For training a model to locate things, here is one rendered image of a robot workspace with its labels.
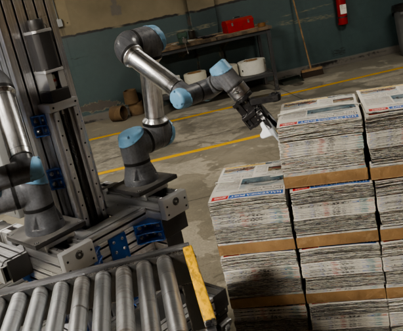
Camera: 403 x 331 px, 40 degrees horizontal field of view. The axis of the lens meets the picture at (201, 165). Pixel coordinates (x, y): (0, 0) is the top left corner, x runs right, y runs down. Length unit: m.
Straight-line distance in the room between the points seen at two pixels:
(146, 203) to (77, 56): 6.23
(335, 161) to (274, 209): 0.27
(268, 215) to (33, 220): 0.86
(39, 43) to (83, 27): 6.23
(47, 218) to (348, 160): 1.10
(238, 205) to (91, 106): 6.69
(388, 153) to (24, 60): 1.39
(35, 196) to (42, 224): 0.11
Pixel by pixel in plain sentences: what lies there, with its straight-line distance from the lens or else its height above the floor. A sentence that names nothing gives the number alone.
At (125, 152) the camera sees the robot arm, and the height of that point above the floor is 0.97.
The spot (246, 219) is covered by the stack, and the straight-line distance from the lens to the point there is 2.03.
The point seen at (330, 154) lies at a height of 0.94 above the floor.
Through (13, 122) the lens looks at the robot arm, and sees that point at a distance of 1.94.
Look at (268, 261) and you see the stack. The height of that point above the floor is 0.56.
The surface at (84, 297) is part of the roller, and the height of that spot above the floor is 0.79.
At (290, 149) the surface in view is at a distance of 1.95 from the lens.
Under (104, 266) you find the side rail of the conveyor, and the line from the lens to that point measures 1.80.
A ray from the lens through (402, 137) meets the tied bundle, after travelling 1.95.
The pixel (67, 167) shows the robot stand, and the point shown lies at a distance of 2.31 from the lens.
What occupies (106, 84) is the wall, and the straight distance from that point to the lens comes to 8.52.
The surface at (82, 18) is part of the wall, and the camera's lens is 8.47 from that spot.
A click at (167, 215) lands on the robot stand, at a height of 0.70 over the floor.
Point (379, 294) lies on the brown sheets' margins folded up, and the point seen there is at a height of 0.39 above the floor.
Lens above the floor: 1.55
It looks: 17 degrees down
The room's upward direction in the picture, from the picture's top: 12 degrees counter-clockwise
